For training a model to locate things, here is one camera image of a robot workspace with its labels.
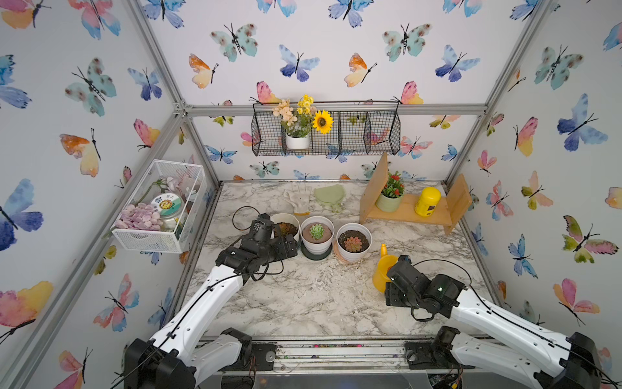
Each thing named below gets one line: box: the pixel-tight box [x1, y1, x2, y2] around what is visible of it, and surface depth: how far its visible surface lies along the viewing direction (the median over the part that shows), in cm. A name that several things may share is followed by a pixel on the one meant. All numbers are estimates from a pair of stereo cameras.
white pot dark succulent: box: [270, 212, 301, 242], surface depth 95 cm
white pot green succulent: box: [299, 215, 335, 256], surface depth 93 cm
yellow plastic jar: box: [414, 186, 442, 218], surface depth 95 cm
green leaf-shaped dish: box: [314, 183, 346, 214], surface depth 118 cm
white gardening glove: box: [283, 182, 312, 225], surface depth 117 cm
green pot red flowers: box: [375, 170, 405, 213], surface depth 95 cm
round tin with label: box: [151, 192, 184, 219], surface depth 67 cm
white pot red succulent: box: [336, 222, 373, 262], surface depth 91 cm
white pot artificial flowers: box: [272, 94, 335, 150], surface depth 86 cm
